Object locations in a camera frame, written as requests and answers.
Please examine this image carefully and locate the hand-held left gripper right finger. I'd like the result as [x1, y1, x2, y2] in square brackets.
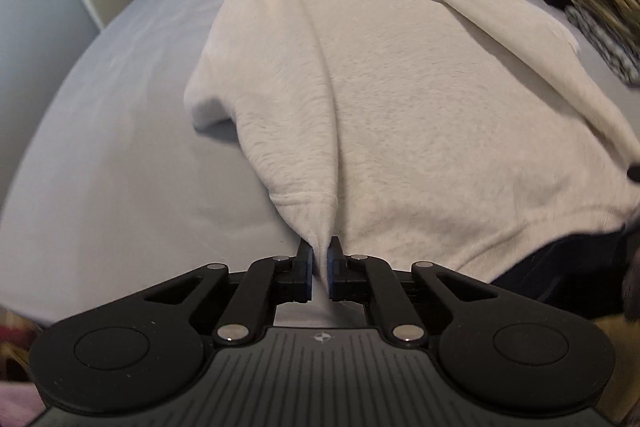
[325, 235, 498, 349]

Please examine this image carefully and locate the striped folded clothes pile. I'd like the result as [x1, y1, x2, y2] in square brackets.
[565, 0, 640, 85]

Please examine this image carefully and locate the white sweatshirt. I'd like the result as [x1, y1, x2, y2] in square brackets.
[183, 0, 640, 280]

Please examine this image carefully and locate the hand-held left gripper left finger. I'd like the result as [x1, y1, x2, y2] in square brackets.
[142, 238, 316, 348]

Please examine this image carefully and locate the grey bed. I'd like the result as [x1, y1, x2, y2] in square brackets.
[0, 0, 640, 328]

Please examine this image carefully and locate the person's dark clothing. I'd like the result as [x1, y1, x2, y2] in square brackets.
[487, 222, 640, 323]

